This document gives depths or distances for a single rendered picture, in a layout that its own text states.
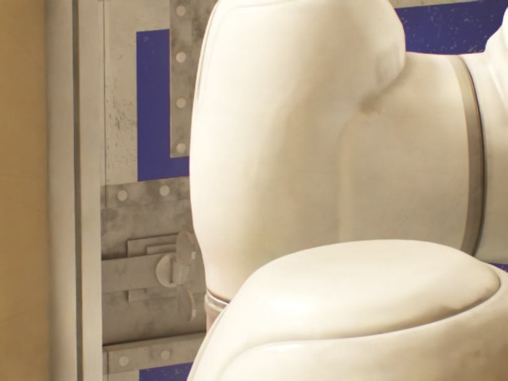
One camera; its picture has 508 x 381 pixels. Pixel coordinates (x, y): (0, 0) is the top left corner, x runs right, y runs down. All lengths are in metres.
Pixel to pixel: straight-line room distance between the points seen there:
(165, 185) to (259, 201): 0.59
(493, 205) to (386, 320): 0.33
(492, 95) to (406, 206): 0.07
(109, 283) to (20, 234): 1.02
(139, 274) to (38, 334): 1.02
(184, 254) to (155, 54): 0.13
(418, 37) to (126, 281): 0.26
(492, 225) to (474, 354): 0.33
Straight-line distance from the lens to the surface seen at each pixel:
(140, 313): 2.09
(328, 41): 1.46
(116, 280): 2.06
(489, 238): 1.50
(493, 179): 1.49
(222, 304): 1.51
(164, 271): 2.07
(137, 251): 2.07
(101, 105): 2.02
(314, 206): 1.47
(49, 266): 1.05
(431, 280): 1.18
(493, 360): 1.17
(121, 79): 2.03
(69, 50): 1.05
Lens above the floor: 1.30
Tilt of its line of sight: 13 degrees down
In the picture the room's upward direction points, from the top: straight up
